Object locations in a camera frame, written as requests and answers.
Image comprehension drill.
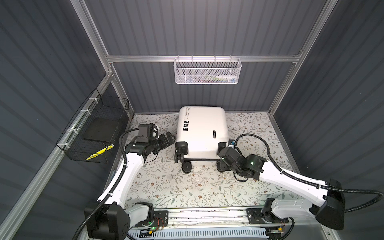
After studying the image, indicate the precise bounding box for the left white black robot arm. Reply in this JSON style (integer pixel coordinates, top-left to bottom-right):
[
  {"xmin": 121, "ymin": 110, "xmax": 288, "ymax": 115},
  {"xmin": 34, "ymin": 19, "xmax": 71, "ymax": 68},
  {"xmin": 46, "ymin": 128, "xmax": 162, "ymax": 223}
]
[{"xmin": 81, "ymin": 132, "xmax": 176, "ymax": 240}]

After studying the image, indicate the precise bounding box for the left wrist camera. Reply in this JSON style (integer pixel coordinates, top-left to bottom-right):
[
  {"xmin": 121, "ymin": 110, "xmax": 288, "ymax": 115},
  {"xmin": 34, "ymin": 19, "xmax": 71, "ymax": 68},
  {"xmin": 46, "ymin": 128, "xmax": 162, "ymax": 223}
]
[{"xmin": 136, "ymin": 123, "xmax": 159, "ymax": 144}]

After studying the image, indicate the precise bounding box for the white perforated vent panel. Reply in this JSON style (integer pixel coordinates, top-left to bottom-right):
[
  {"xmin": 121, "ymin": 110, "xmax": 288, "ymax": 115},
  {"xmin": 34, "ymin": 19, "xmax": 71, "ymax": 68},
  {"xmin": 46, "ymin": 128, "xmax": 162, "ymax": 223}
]
[{"xmin": 127, "ymin": 227, "xmax": 270, "ymax": 240}]

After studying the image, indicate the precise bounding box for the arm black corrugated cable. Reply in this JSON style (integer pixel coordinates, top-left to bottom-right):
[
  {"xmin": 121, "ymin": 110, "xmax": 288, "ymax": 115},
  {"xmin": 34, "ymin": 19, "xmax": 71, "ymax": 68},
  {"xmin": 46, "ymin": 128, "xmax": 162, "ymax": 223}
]
[
  {"xmin": 71, "ymin": 128, "xmax": 142, "ymax": 240},
  {"xmin": 234, "ymin": 133, "xmax": 384, "ymax": 214}
]

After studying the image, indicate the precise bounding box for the floral table cloth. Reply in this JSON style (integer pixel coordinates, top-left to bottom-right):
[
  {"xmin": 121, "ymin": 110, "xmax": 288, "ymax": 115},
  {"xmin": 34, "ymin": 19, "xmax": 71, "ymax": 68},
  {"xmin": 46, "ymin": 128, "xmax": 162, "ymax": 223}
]
[{"xmin": 124, "ymin": 113, "xmax": 299, "ymax": 208}]

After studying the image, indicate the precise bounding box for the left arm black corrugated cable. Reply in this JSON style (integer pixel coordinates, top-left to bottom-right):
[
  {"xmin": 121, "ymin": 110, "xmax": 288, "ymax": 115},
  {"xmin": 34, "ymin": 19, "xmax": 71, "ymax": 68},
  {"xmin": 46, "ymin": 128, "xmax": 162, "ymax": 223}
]
[{"xmin": 71, "ymin": 128, "xmax": 142, "ymax": 240}]

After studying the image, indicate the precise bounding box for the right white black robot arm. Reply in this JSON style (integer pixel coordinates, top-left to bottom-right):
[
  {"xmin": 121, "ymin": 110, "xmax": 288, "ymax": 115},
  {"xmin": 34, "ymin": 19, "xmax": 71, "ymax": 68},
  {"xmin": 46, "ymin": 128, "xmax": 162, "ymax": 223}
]
[{"xmin": 219, "ymin": 147, "xmax": 345, "ymax": 230}]

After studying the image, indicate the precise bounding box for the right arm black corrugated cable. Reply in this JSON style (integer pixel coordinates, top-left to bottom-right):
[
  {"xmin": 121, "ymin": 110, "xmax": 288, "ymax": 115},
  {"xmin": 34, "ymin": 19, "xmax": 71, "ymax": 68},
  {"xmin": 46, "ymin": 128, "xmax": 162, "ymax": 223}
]
[{"xmin": 234, "ymin": 133, "xmax": 384, "ymax": 214}]

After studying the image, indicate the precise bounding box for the black hard-shell suitcase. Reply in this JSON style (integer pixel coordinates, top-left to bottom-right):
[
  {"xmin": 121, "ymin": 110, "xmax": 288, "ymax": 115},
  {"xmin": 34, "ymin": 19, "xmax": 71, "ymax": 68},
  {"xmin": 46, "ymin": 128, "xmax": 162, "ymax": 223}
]
[{"xmin": 174, "ymin": 106, "xmax": 230, "ymax": 174}]

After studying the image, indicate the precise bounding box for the yellow black striped item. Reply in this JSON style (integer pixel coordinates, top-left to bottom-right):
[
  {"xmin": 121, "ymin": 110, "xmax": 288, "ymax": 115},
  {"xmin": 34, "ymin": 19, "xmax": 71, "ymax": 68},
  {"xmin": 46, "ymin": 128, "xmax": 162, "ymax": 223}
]
[{"xmin": 86, "ymin": 144, "xmax": 114, "ymax": 161}]

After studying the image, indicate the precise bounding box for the black wire mesh basket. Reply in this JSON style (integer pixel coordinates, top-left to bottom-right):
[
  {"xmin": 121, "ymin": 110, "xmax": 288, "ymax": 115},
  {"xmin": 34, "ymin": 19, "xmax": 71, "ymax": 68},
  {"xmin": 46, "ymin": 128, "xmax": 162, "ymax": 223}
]
[{"xmin": 57, "ymin": 90, "xmax": 130, "ymax": 164}]

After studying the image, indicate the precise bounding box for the aluminium mounting rail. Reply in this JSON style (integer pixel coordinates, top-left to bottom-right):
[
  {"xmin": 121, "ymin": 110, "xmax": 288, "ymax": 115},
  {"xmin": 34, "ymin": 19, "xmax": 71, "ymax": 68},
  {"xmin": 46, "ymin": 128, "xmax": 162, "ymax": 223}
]
[{"xmin": 86, "ymin": 205, "xmax": 328, "ymax": 230}]

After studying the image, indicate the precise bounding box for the white wire mesh basket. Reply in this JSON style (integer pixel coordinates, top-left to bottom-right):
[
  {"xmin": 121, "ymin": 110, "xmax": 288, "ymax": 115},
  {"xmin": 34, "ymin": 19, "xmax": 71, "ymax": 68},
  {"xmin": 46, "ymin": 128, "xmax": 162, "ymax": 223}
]
[{"xmin": 173, "ymin": 57, "xmax": 242, "ymax": 85}]

